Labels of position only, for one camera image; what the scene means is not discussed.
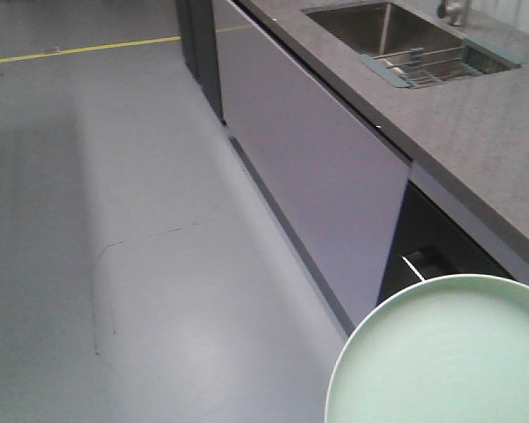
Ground black open dishwasher interior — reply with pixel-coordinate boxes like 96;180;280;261
377;182;512;303

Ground tall dark grey cabinet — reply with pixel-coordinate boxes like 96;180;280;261
175;0;225;123

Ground mint green plate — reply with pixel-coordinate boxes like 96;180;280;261
324;275;529;422

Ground steel kitchen faucet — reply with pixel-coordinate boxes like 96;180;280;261
436;0;472;26

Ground stainless steel sink basin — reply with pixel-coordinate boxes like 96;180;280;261
304;1;490;56

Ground grey cabinet front panels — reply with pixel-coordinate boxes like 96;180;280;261
213;1;409;332

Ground grey sink drying rack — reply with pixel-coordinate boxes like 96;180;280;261
358;38;525;89

